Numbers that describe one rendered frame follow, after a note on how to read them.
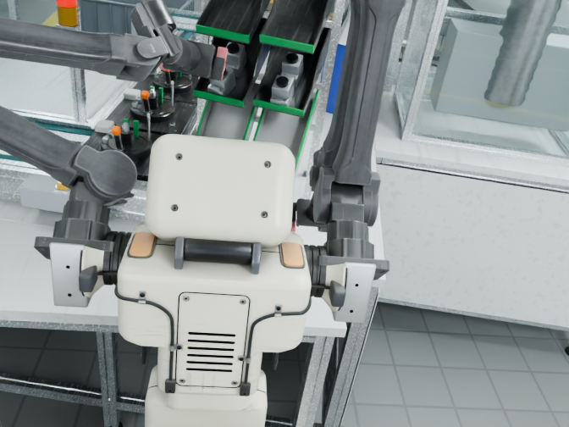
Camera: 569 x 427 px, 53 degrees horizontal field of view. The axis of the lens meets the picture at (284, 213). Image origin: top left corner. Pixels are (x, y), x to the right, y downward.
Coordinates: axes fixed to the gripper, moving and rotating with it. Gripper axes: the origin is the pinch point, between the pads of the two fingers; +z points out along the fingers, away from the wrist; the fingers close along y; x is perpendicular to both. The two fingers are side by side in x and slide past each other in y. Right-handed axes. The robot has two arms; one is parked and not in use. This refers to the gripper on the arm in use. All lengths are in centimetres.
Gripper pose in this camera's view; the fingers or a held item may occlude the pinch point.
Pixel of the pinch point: (202, 63)
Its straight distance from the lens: 130.1
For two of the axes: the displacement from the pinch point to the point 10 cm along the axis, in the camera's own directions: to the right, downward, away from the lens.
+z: 1.9, -1.2, 9.7
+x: -2.0, 9.7, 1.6
